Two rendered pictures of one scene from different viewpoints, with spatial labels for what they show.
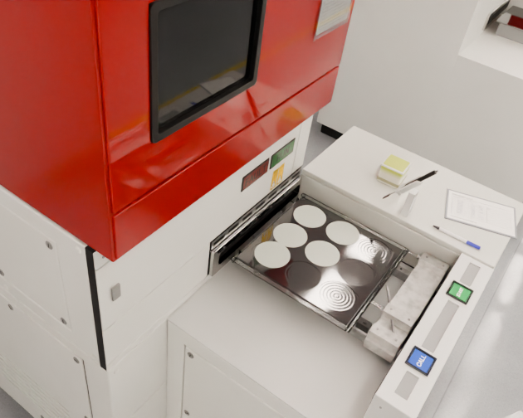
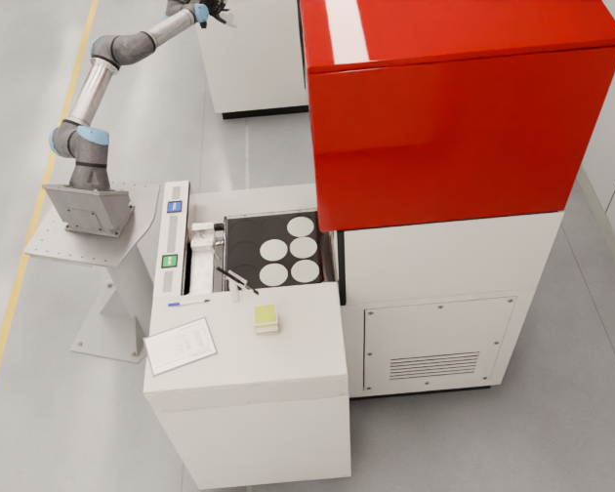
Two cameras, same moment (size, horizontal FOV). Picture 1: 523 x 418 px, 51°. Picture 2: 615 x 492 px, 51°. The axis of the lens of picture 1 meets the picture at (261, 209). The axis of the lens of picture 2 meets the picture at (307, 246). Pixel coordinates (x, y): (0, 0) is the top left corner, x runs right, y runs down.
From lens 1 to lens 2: 266 cm
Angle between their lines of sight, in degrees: 85
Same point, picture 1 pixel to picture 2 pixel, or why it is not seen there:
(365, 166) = (296, 324)
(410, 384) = (175, 195)
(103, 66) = not seen: outside the picture
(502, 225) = (157, 345)
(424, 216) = (221, 307)
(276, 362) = (254, 201)
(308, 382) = (231, 204)
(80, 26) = not seen: outside the picture
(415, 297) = (200, 270)
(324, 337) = not seen: hidden behind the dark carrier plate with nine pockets
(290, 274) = (278, 223)
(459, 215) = (195, 328)
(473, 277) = (165, 282)
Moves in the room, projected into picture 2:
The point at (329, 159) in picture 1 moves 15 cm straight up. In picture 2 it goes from (327, 307) to (325, 281)
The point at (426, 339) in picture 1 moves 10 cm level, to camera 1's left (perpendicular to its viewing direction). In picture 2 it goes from (177, 221) to (201, 209)
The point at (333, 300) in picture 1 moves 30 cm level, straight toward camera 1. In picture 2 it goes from (244, 225) to (224, 174)
